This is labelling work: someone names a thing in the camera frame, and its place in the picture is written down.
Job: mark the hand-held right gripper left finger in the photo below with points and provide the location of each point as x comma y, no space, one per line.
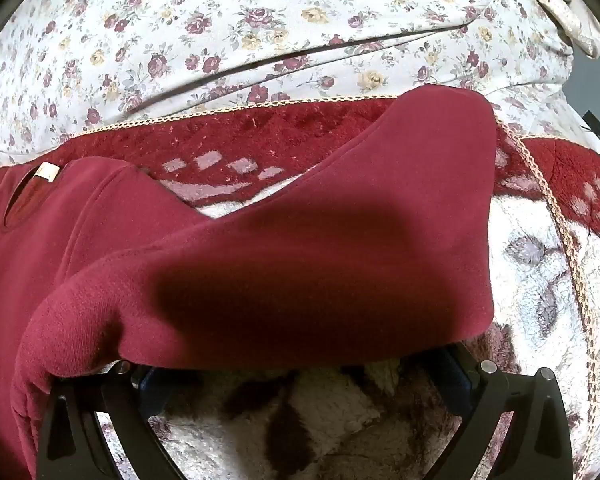
149,386

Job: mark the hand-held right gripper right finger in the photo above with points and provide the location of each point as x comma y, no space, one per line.
452,381

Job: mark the maroon knit sweater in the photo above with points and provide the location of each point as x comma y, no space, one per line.
280,260

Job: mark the red and white plush blanket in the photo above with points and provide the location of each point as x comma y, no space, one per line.
530,285

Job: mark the small dark object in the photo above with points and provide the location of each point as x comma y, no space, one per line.
593,124

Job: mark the white floral bedsheet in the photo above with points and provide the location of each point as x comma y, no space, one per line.
230,35

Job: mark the cream patterned cloth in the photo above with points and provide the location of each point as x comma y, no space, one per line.
575,20

